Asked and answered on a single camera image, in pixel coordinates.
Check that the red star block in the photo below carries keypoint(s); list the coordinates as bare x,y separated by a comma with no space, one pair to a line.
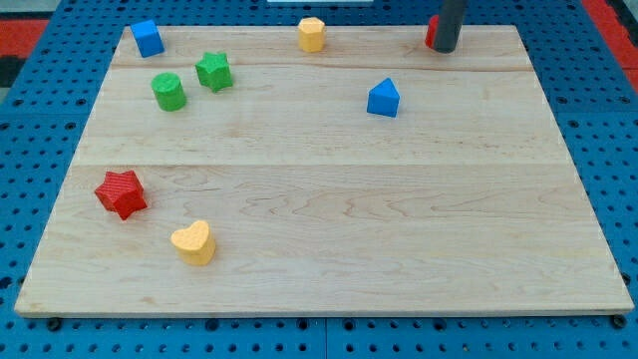
122,193

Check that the red circle block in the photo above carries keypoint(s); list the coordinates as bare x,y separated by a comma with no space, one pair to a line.
431,34

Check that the yellow heart block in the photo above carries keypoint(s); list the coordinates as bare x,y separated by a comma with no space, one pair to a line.
195,245

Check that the blue cube block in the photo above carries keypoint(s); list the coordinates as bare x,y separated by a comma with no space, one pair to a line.
147,37

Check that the green star block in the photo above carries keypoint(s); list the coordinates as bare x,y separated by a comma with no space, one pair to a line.
213,71

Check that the yellow hexagon block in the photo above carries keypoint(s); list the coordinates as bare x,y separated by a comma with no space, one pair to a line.
311,34

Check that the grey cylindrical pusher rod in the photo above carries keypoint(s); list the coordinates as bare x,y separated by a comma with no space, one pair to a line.
451,19

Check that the light wooden board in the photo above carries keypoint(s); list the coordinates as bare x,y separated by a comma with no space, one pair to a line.
467,204

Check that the blue triangle block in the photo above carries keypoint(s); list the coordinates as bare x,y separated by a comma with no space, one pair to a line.
384,99

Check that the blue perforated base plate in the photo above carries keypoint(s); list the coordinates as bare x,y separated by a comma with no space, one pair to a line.
56,85

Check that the green cylinder block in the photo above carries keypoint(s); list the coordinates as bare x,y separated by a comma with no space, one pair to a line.
168,91

